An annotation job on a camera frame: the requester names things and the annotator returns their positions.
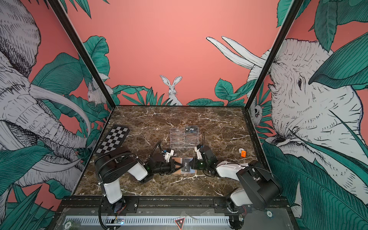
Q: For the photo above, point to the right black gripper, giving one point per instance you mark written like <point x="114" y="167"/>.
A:
<point x="195" y="166"/>

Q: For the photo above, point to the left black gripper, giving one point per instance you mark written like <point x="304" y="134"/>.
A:
<point x="172" y="167"/>

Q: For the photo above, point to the black VIP card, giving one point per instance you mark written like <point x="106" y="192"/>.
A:
<point x="186" y="165"/>
<point x="192" y="129"/>

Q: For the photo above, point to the clear plastic organizer box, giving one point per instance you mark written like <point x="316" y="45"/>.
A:
<point x="181" y="140"/>

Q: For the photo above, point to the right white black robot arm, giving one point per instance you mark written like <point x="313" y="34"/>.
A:
<point x="258" y="185"/>

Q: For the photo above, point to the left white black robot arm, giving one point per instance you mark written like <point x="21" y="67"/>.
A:
<point x="112" y="165"/>

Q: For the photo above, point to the small orange toy car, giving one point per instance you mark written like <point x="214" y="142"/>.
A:
<point x="243" y="152"/>

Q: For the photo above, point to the white perforated vent strip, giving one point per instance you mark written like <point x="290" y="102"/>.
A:
<point x="165" y="220"/>

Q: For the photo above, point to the red triangle warning sticker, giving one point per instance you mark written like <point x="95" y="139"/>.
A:
<point x="180" y="222"/>

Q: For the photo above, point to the black white checkerboard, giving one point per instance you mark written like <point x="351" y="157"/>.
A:
<point x="114" y="139"/>

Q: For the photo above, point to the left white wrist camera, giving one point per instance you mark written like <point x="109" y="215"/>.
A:
<point x="168" y="154"/>

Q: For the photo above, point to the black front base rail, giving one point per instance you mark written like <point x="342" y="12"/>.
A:
<point x="131" y="204"/>

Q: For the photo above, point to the right black frame post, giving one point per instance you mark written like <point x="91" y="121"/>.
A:
<point x="289" y="19"/>

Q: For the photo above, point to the black frame post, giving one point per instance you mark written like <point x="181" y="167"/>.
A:
<point x="74" y="37"/>
<point x="289" y="19"/>

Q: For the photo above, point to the left black frame post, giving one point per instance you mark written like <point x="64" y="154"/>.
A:
<point x="74" y="37"/>

